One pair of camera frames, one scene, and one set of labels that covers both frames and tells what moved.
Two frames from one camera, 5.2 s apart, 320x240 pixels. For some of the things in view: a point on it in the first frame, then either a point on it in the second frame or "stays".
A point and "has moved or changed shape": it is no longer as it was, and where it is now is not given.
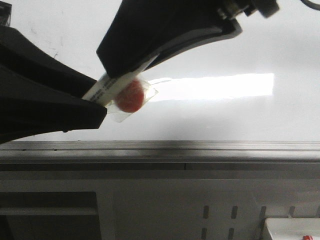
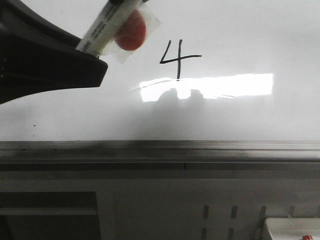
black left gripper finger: (39, 93) → (38, 55)
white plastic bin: (293, 228) stays
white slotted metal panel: (201, 209) stays
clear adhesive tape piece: (126, 95) has moved or changed shape
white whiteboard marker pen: (103, 90) → (107, 22)
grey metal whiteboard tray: (160, 156) stays
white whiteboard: (262, 84) stays
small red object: (308, 237) stays
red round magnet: (130, 96) has moved or changed shape
